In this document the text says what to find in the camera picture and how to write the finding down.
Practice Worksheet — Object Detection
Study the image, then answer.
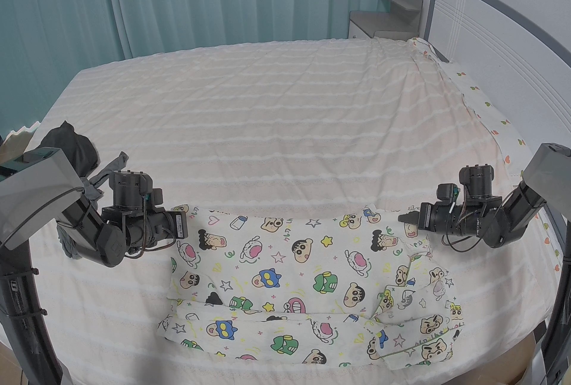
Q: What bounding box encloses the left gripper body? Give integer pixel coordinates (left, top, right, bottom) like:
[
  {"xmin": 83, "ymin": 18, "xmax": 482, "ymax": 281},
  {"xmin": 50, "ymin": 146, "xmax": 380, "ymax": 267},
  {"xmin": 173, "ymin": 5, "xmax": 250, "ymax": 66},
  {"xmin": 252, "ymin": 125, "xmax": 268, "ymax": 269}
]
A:
[{"xmin": 153, "ymin": 207, "xmax": 191, "ymax": 242}]

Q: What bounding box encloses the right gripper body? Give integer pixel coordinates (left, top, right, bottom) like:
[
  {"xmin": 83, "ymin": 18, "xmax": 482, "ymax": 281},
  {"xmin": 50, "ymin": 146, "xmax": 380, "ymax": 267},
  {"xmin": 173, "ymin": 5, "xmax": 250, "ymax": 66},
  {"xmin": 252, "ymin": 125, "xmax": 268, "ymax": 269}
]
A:
[{"xmin": 417, "ymin": 201, "xmax": 456, "ymax": 235}]

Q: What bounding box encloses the white printed pyjama top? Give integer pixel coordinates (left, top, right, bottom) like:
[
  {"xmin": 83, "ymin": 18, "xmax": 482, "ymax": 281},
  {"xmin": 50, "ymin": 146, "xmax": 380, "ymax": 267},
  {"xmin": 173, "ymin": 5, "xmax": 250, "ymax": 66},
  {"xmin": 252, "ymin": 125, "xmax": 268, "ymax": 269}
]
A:
[{"xmin": 156, "ymin": 204, "xmax": 467, "ymax": 371}]

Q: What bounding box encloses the bed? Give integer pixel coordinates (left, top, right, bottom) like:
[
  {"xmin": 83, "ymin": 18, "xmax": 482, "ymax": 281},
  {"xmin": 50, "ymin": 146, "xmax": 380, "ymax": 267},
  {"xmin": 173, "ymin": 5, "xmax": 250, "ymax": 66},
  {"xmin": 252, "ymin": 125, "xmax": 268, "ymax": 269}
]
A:
[{"xmin": 27, "ymin": 0, "xmax": 571, "ymax": 385}]

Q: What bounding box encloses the dark grey garment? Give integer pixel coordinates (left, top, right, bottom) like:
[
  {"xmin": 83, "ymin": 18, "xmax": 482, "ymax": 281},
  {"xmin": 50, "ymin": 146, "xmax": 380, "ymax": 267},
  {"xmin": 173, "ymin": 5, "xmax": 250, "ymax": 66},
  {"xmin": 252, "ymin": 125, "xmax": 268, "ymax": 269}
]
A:
[{"xmin": 58, "ymin": 151, "xmax": 130, "ymax": 259}]

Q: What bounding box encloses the black garment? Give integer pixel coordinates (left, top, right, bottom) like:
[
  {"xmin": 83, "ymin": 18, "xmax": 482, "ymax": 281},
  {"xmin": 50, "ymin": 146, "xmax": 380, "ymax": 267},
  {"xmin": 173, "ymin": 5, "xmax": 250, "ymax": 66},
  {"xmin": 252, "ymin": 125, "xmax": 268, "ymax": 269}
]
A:
[{"xmin": 45, "ymin": 121, "xmax": 100, "ymax": 179}]

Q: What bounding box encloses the white heart printed pillow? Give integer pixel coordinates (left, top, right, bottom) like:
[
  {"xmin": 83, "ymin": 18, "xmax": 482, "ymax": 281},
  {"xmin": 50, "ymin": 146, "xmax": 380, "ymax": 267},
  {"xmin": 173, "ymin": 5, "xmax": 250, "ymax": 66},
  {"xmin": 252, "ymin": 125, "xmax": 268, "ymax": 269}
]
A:
[{"xmin": 407, "ymin": 37, "xmax": 452, "ymax": 64}]

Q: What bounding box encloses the grey bedside table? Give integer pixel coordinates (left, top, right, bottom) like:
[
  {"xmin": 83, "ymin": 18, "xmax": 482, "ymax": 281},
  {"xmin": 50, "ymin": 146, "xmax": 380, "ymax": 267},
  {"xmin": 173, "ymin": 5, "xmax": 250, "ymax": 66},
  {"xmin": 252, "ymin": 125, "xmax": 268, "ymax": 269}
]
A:
[{"xmin": 349, "ymin": 0, "xmax": 424, "ymax": 40}]

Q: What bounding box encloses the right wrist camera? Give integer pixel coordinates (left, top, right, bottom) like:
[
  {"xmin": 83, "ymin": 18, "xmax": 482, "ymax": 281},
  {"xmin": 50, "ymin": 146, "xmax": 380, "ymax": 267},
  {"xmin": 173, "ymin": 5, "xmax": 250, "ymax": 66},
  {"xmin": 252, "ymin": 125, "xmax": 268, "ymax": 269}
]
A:
[{"xmin": 436, "ymin": 183, "xmax": 461, "ymax": 209}]

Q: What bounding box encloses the black cable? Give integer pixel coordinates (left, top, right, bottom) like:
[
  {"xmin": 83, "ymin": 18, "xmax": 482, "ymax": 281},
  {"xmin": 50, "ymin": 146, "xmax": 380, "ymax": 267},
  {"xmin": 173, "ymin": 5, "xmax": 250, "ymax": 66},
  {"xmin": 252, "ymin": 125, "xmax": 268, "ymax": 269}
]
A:
[{"xmin": 439, "ymin": 232, "xmax": 487, "ymax": 251}]

